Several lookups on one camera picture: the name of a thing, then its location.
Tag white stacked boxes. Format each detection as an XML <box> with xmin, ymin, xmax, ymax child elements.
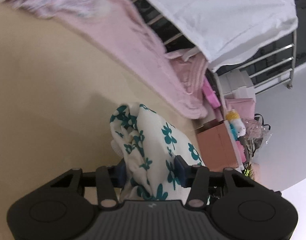
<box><xmin>219</xmin><ymin>69</ymin><xmax>256</xmax><ymax>102</ymax></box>

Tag white teal floral garment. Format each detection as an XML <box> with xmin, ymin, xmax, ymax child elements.
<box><xmin>109</xmin><ymin>103</ymin><xmax>204</xmax><ymax>203</ymax></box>

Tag salmon cardboard box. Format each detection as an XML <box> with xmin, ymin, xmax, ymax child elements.
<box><xmin>197</xmin><ymin>120</ymin><xmax>244</xmax><ymax>172</ymax></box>

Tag steel bed rail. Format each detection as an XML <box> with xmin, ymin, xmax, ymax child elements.
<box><xmin>132</xmin><ymin>0</ymin><xmax>298</xmax><ymax>98</ymax></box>

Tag white hanging sheet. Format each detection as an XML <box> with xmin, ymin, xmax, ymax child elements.
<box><xmin>148</xmin><ymin>0</ymin><xmax>298</xmax><ymax>72</ymax></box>

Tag yellow white plush toy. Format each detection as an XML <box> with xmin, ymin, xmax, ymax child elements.
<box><xmin>226</xmin><ymin>109</ymin><xmax>246</xmax><ymax>138</ymax></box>

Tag neon yellow item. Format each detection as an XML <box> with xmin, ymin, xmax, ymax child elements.
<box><xmin>243</xmin><ymin>168</ymin><xmax>254</xmax><ymax>180</ymax></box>

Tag magenta pink box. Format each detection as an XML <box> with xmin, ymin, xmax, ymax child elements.
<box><xmin>202</xmin><ymin>77</ymin><xmax>221</xmax><ymax>109</ymax></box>

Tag pink fleece blanket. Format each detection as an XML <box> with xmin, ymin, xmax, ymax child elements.
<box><xmin>56</xmin><ymin>0</ymin><xmax>208</xmax><ymax>119</ymax></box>

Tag clear plastic wrap bundle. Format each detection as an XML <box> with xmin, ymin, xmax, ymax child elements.
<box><xmin>243</xmin><ymin>119</ymin><xmax>271</xmax><ymax>144</ymax></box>

